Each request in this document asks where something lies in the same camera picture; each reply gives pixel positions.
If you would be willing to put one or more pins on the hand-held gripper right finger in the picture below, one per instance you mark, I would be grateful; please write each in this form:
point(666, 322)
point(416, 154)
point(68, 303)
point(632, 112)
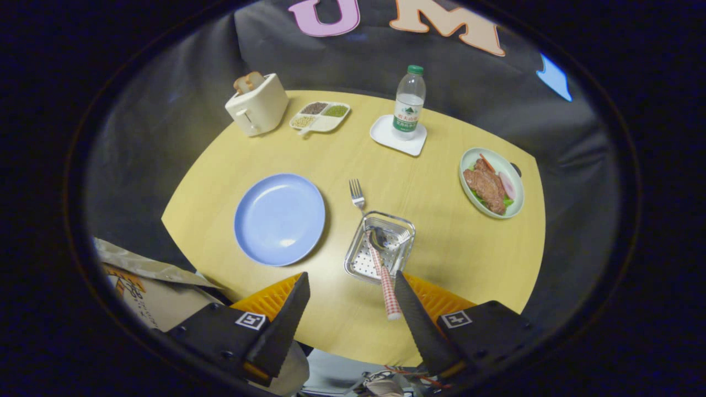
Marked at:
point(422, 325)

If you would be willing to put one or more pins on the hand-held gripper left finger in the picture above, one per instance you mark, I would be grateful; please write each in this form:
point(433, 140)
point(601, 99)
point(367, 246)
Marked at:
point(281, 331)

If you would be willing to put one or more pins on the blue round plate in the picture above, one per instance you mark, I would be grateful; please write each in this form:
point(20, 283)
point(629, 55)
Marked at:
point(278, 220)

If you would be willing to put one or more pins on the printed cardboard box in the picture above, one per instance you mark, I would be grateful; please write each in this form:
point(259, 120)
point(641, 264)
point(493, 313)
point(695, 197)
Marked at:
point(160, 303)

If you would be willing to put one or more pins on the green-rimmed plate of food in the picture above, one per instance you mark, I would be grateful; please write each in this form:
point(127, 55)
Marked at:
point(488, 187)

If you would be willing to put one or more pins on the crumpled brown paper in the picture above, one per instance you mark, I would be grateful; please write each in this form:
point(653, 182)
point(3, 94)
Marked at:
point(143, 264)

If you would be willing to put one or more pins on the white square coaster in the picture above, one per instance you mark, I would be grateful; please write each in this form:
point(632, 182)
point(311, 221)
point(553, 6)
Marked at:
point(383, 135)

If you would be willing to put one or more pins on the white divided snack tray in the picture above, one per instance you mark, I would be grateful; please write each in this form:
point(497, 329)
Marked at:
point(325, 124)

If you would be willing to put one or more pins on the clear water bottle green cap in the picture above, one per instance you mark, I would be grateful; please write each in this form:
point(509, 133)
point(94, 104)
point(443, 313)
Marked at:
point(408, 113)

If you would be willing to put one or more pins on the cream white toaster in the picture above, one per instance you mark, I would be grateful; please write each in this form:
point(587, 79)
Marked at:
point(265, 107)

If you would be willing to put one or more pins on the toast bread slice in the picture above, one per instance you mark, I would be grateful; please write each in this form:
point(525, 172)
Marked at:
point(241, 84)
point(255, 79)

